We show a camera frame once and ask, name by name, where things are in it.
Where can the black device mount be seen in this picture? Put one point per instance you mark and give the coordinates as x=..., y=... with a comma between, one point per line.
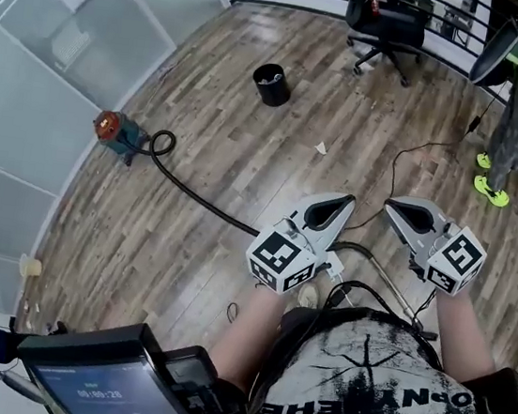
x=198, y=382

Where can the person's right forearm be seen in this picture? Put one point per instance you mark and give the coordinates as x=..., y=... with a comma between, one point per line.
x=465, y=332

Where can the black screen device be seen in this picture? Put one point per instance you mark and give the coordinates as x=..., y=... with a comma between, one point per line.
x=106, y=394

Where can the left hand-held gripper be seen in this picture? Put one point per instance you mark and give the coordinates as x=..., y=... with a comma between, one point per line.
x=280, y=261

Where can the beige paper cup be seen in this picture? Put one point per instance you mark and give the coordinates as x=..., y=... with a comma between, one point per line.
x=31, y=266

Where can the white power strip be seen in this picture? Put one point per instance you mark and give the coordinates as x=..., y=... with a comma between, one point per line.
x=335, y=266

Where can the person's left forearm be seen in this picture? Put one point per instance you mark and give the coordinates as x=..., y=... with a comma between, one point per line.
x=252, y=333

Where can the red vacuum cleaner body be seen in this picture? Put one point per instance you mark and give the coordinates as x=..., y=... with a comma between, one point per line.
x=117, y=133

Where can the white crumpled paper piece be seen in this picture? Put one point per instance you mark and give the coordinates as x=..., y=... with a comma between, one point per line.
x=322, y=149

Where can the person's beige shoe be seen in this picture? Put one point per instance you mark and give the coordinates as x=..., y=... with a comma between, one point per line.
x=309, y=295

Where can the black waste bin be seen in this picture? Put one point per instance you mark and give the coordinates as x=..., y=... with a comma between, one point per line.
x=272, y=87

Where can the black office chair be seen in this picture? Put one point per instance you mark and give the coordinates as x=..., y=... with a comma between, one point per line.
x=387, y=24

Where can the grey mesh office chair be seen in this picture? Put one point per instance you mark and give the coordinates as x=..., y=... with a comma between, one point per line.
x=494, y=52

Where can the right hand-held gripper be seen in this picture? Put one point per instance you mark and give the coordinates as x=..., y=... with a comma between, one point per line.
x=455, y=260

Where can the person's black white print shirt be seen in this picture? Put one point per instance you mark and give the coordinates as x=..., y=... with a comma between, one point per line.
x=357, y=394

